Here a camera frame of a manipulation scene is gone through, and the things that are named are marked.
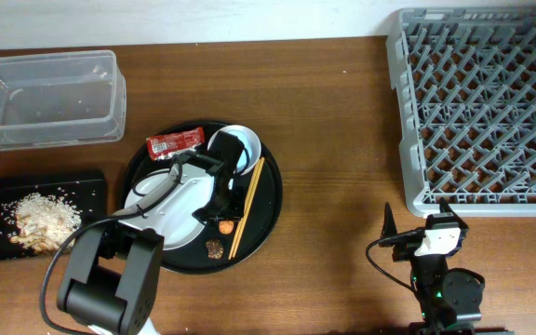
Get pile of rice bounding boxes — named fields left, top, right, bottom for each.
left=0, top=182, right=98, bottom=256

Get red snack wrapper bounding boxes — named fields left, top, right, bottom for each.
left=146, top=127, right=205, bottom=161

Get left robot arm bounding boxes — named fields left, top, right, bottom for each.
left=57, top=131, right=245, bottom=334

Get grey dishwasher rack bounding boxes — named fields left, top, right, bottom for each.
left=386, top=7, right=536, bottom=217

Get clear plastic bin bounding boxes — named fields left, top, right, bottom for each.
left=0, top=50, right=127, bottom=151

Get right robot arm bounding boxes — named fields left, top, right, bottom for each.
left=378, top=201, right=485, bottom=334

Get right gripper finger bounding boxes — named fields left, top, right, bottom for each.
left=438, top=198, right=455, bottom=215
left=381, top=202, right=397, bottom=238

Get white bowl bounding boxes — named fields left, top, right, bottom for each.
left=220, top=125, right=261, bottom=175

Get orange carrot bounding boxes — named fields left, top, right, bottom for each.
left=219, top=221, right=235, bottom=235

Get round black tray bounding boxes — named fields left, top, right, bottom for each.
left=115, top=120, right=283, bottom=275

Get white plate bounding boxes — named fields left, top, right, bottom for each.
left=119, top=164, right=214, bottom=250

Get brown food scrap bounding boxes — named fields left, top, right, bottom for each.
left=206, top=239, right=224, bottom=260

